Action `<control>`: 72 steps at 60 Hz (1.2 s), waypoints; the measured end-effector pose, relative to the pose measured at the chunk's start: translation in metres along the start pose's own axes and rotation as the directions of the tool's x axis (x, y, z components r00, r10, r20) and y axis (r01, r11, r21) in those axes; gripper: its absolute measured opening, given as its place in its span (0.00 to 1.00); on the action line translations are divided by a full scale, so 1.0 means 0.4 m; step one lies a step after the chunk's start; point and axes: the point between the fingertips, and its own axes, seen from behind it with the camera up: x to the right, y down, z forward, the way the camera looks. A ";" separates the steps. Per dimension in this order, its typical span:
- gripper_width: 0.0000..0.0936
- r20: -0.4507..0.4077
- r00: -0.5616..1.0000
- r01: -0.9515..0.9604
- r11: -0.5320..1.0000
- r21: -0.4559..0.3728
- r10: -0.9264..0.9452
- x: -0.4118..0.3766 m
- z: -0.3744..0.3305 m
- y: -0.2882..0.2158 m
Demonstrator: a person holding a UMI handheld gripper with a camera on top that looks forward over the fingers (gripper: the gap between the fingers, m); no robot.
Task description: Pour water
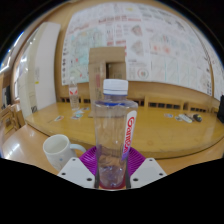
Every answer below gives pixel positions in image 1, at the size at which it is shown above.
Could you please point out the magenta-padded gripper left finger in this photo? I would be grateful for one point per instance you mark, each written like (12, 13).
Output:
(78, 170)

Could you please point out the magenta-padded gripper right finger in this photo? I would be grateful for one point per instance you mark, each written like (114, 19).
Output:
(148, 170)

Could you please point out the clear plastic water bottle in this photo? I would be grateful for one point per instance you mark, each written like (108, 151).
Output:
(113, 133)

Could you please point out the small red-labelled water bottle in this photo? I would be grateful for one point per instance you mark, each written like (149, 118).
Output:
(73, 96)

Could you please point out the white ceramic mug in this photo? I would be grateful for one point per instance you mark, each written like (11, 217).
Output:
(58, 150)

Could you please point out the small printed card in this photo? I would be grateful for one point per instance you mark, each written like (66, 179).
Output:
(58, 118)

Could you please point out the white remote control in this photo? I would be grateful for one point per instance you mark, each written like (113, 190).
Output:
(185, 118)

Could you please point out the small black device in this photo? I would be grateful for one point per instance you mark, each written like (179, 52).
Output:
(197, 117)

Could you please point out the wooden chair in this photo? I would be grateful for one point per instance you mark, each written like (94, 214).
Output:
(11, 120)

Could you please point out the white standing air conditioner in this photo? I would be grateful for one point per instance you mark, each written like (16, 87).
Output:
(45, 66)

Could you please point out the brown cardboard box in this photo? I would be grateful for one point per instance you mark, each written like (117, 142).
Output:
(106, 55)

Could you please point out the large printed wall poster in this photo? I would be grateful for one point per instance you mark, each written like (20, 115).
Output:
(160, 43)

